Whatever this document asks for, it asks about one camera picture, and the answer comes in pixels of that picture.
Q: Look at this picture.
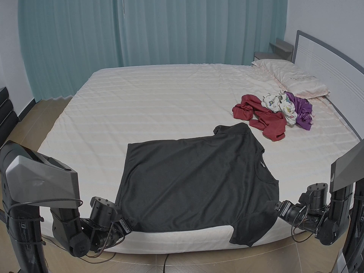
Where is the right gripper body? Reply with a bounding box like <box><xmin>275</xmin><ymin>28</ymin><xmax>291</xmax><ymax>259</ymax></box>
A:
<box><xmin>272</xmin><ymin>200</ymin><xmax>302</xmax><ymax>225</ymax></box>

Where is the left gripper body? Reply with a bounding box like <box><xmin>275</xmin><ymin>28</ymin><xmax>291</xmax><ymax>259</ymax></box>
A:
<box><xmin>109</xmin><ymin>217</ymin><xmax>136</xmax><ymax>246</ymax></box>

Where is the black T-shirt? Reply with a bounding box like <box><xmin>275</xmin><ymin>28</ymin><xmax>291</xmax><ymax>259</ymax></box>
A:
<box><xmin>115</xmin><ymin>122</ymin><xmax>280</xmax><ymax>247</ymax></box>

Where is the red garment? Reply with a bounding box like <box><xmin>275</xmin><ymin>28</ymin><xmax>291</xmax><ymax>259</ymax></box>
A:
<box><xmin>232</xmin><ymin>94</ymin><xmax>287</xmax><ymax>141</ymax></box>

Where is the purple garment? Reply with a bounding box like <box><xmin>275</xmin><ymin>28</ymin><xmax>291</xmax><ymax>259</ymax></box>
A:
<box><xmin>286</xmin><ymin>92</ymin><xmax>314</xmax><ymax>131</ymax></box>

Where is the white printed garment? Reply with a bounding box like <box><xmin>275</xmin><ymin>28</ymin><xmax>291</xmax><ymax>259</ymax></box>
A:
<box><xmin>262</xmin><ymin>91</ymin><xmax>298</xmax><ymax>127</ymax></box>

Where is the cream pillow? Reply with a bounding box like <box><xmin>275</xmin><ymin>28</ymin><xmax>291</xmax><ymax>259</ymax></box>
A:
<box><xmin>252</xmin><ymin>59</ymin><xmax>331</xmax><ymax>99</ymax></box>

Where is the grey bedside table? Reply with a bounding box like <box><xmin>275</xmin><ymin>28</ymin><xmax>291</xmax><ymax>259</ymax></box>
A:
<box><xmin>254</xmin><ymin>38</ymin><xmax>294</xmax><ymax>62</ymax></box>

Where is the black chest of drawers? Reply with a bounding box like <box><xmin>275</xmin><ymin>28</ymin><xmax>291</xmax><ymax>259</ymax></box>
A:
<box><xmin>0</xmin><ymin>87</ymin><xmax>20</xmax><ymax>147</ymax></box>

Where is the blue-green curtain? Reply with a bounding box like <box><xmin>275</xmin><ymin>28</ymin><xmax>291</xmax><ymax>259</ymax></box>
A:
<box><xmin>18</xmin><ymin>0</ymin><xmax>126</xmax><ymax>100</ymax></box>
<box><xmin>117</xmin><ymin>0</ymin><xmax>288</xmax><ymax>66</ymax></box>

